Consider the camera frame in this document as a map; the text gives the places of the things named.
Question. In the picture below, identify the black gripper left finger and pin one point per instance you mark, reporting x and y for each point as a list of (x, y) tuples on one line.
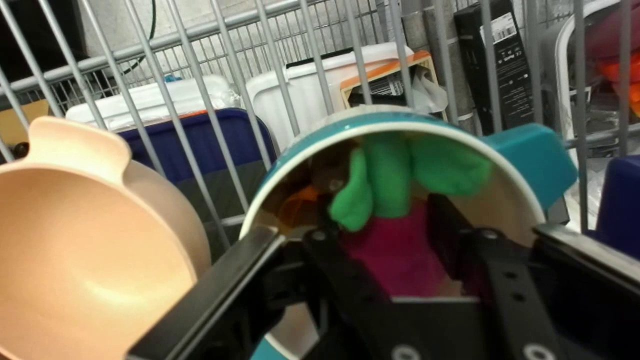
[(233, 300)]

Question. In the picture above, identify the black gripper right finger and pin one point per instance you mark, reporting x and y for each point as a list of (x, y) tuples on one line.
[(573, 300)]

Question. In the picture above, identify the purple toy with green leaves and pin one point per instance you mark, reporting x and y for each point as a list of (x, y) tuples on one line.
[(393, 192)]

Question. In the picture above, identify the brown and orange toy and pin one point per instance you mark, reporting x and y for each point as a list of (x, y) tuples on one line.
[(303, 200)]

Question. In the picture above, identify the white bowl with teal rim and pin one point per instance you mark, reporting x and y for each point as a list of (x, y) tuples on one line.
[(521, 161)]

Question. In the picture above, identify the pink plastic bowl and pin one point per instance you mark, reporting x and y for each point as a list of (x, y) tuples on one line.
[(87, 252)]

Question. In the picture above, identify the white plastic storage container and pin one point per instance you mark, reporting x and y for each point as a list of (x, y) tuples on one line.
[(153, 101), (300, 92)]

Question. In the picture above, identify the rainbow stacking toy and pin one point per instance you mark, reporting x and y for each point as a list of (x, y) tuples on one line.
[(622, 87)]

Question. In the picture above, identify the dark red toy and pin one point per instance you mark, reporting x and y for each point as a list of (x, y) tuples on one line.
[(616, 30)]

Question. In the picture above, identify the dark blue plate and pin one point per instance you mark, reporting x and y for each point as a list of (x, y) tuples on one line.
[(200, 142)]

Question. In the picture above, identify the orange edged package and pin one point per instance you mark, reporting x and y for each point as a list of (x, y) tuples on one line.
[(381, 72)]

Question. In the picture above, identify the small open cardboard box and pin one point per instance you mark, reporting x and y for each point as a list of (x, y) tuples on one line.
[(21, 122)]

